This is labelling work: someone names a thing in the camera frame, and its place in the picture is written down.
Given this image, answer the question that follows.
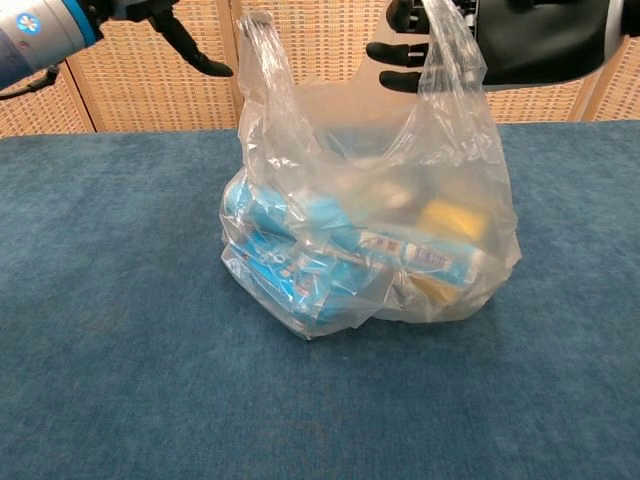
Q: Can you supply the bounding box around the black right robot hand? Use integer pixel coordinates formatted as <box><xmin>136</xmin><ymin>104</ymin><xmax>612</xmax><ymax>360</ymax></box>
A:
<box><xmin>366</xmin><ymin>0</ymin><xmax>640</xmax><ymax>94</ymax></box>

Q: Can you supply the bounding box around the clear plastic shopping bag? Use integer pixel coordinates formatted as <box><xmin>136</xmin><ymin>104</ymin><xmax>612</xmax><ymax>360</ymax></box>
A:
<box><xmin>219</xmin><ymin>0</ymin><xmax>524</xmax><ymax>344</ymax></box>

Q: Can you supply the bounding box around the thick yellow sponge block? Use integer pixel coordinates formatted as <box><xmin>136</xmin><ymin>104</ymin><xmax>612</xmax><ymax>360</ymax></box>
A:
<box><xmin>417</xmin><ymin>198</ymin><xmax>490</xmax><ymax>247</ymax></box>

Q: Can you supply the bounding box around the flat yellow packet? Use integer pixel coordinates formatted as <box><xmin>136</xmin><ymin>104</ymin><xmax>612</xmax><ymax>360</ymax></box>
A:
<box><xmin>405</xmin><ymin>276</ymin><xmax>462</xmax><ymax>307</ymax></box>

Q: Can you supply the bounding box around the long blue toothpaste box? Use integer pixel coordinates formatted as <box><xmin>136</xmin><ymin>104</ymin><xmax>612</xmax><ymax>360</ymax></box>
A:
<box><xmin>224</xmin><ymin>182</ymin><xmax>484</xmax><ymax>296</ymax></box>

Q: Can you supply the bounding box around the blue printed snack packet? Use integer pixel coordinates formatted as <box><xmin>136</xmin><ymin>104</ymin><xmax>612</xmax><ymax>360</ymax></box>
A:
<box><xmin>224</xmin><ymin>239</ymin><xmax>396</xmax><ymax>327</ymax></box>

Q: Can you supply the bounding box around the woven rattan folding screen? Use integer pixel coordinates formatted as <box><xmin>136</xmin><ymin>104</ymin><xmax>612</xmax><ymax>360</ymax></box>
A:
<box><xmin>0</xmin><ymin>0</ymin><xmax>640</xmax><ymax>139</ymax></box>

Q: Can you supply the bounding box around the teal velvet tablecloth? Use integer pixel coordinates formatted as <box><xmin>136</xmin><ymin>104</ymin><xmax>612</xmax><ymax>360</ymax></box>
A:
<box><xmin>0</xmin><ymin>119</ymin><xmax>640</xmax><ymax>480</ymax></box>

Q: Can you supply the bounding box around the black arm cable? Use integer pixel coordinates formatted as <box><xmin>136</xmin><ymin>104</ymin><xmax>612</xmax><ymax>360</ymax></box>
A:
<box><xmin>0</xmin><ymin>65</ymin><xmax>60</xmax><ymax>101</ymax></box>

